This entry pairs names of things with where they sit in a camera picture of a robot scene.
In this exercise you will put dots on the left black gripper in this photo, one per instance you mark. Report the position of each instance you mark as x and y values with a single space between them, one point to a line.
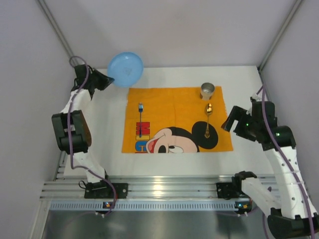
98 79

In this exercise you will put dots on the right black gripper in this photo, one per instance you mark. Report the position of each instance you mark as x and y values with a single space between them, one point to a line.
239 122

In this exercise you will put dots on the blue plastic plate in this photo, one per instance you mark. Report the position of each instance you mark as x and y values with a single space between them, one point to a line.
126 69

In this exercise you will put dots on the gold metal spoon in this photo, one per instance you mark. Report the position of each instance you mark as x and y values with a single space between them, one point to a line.
208 112

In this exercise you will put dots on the blue plastic fork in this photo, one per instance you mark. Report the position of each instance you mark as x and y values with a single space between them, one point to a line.
140 108

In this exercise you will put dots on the cream metal cup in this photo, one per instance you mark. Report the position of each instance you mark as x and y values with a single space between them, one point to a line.
206 91

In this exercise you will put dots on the orange Mickey Mouse placemat cloth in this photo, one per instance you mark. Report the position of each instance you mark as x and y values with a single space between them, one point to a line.
174 121

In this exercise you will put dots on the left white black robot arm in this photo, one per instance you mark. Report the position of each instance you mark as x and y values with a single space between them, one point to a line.
71 129

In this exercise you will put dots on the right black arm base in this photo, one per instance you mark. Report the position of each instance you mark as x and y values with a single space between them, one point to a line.
227 191

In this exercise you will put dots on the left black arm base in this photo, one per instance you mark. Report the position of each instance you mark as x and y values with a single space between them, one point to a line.
102 190

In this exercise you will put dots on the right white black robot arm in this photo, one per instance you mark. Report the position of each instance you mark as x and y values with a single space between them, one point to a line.
293 215

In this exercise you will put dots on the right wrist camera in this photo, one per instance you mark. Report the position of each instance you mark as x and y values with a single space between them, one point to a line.
255 98

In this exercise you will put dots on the left vertical aluminium frame post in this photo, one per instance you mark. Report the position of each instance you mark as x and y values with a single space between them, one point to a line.
73 61

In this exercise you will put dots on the vertical aluminium frame post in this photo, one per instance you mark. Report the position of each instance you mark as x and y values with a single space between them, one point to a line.
280 33
73 61

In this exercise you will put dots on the slotted white cable duct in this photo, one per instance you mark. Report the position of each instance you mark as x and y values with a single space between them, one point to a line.
104 206

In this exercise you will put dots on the right vertical aluminium frame post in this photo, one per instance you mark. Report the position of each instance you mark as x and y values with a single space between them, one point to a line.
280 33

